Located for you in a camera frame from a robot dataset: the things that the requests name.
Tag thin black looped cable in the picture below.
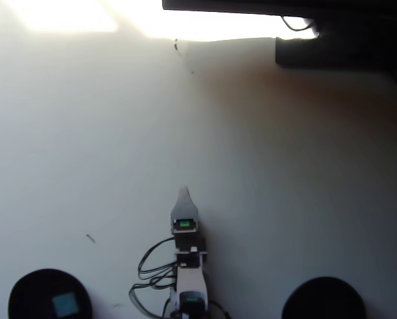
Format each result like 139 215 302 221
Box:
281 15 315 32

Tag black monitor edge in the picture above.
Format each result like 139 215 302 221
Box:
161 0 397 37

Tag black round bowl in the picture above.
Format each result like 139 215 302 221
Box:
281 276 367 319
8 268 93 319

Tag blue cube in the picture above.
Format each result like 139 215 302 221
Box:
51 292 80 318

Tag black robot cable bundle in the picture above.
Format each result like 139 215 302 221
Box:
128 236 179 319

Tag white pointed gripper finger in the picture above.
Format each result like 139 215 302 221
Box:
170 186 200 223

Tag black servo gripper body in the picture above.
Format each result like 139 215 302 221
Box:
170 217 208 253

